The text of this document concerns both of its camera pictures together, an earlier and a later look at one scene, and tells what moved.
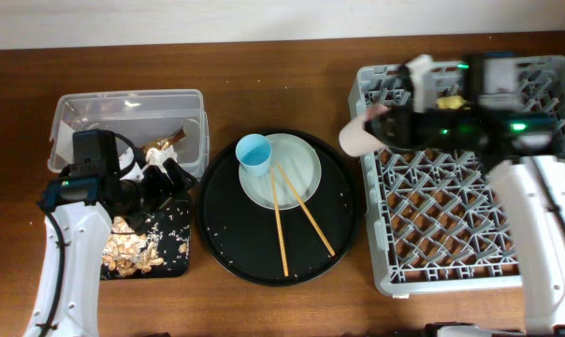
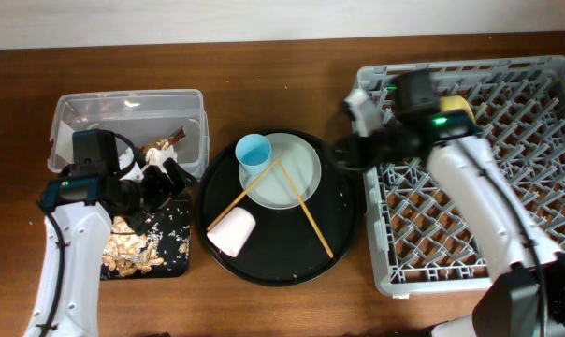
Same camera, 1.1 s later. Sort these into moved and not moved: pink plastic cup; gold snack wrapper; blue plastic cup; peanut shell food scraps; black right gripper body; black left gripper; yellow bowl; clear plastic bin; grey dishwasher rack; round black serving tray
Moved: gold snack wrapper; pink plastic cup; black right gripper body
Not moved: yellow bowl; blue plastic cup; black left gripper; round black serving tray; grey dishwasher rack; peanut shell food scraps; clear plastic bin
